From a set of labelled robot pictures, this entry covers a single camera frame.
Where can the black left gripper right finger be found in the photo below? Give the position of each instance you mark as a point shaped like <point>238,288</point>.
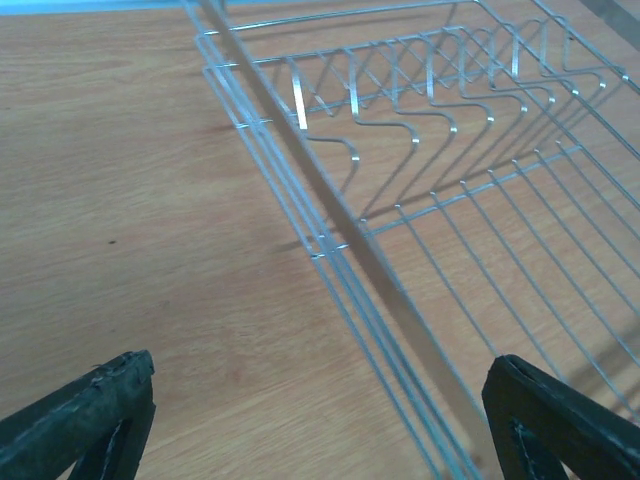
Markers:
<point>541,427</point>

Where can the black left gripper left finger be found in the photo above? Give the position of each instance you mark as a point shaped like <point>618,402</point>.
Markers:
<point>95,427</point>

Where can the silver wire dish rack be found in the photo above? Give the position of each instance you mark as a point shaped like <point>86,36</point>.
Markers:
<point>464,177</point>

